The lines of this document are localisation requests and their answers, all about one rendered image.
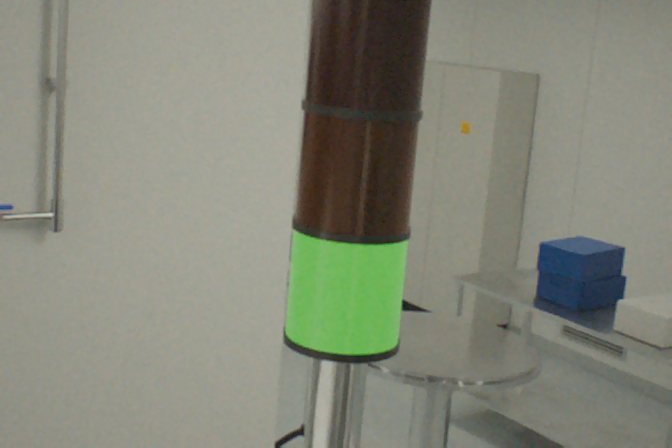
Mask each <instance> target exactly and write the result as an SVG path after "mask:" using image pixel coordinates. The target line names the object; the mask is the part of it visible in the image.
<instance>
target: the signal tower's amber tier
mask: <svg viewBox="0 0 672 448"><path fill-rule="evenodd" d="M418 132H419V121H410V122H394V121H373V120H360V119H349V118H340V117H333V116H325V115H319V114H314V113H310V112H306V111H303V112H302V125H301V138H300V151H299V165H298V178H297V191H296V205H295V220H296V221H297V222H299V223H301V224H303V226H306V227H309V228H313V229H316V230H321V231H325V232H332V233H339V234H347V235H360V236H386V235H395V234H401V233H405V232H407V231H408V230H409V224H410V214H411V205H412V194H413V184H414V173H415V163H416V152H417V142H418Z"/></svg>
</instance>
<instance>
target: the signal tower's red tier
mask: <svg viewBox="0 0 672 448"><path fill-rule="evenodd" d="M431 7H432V0H312V6H311V20H310V32H309V46H308V60H307V72H306V86H305V98H303V100H305V101H307V102H310V103H314V104H319V106H325V107H333V108H341V109H350V110H361V111H373V112H393V113H412V112H420V111H421V100H422V90H424V79H425V70H426V60H427V49H428V39H429V28H430V18H431Z"/></svg>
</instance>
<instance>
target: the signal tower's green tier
mask: <svg viewBox="0 0 672 448"><path fill-rule="evenodd" d="M407 245H408V240H407V241H405V242H401V243H394V244H384V245H362V244H347V243H339V242H332V241H325V240H320V239H316V238H312V237H309V236H306V235H302V234H300V233H298V232H296V231H293V244H292V257H291V270H290V284H289V296H288V310H287V324H286V333H287V335H288V337H290V338H291V339H292V340H293V341H295V342H297V343H299V345H301V346H305V347H308V348H311V349H314V350H319V351H323V352H330V353H338V354H372V353H379V352H384V351H387V350H389V349H391V348H393V347H394V346H395V345H396V343H397V339H398V329H400V318H401V308H402V298H403V287H404V277H405V266H406V256H407Z"/></svg>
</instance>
